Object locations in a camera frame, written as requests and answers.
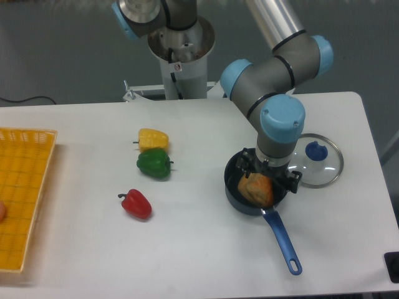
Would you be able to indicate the green bell pepper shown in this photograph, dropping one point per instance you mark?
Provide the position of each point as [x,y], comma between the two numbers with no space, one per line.
[155,163]

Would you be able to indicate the yellow woven basket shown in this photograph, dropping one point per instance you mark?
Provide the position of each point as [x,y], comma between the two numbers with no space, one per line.
[26,154]

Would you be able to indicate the white base bracket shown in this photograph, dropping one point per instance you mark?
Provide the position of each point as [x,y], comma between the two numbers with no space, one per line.
[157,92]

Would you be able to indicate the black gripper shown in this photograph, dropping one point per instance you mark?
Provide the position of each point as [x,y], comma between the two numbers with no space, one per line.
[277,170]

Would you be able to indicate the orange bread piece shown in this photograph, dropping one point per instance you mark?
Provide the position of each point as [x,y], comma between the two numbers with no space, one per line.
[257,189]

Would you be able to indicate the yellow corn piece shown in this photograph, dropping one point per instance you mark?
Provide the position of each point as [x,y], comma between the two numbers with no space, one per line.
[149,139]

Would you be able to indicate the black device at edge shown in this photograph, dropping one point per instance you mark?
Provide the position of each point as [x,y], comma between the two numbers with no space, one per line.
[391,261]

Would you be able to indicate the glass lid blue knob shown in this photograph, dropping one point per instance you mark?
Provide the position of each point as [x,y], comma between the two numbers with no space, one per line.
[319,160]

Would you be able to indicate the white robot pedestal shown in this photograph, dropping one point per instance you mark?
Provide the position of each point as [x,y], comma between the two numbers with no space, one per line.
[183,57]

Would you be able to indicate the red bell pepper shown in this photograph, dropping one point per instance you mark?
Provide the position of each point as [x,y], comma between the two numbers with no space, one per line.
[136,204]

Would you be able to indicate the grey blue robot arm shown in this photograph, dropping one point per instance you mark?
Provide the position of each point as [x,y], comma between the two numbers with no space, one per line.
[260,92]

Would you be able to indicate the blue saucepan with handle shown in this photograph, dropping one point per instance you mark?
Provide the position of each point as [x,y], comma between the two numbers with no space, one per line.
[272,217]

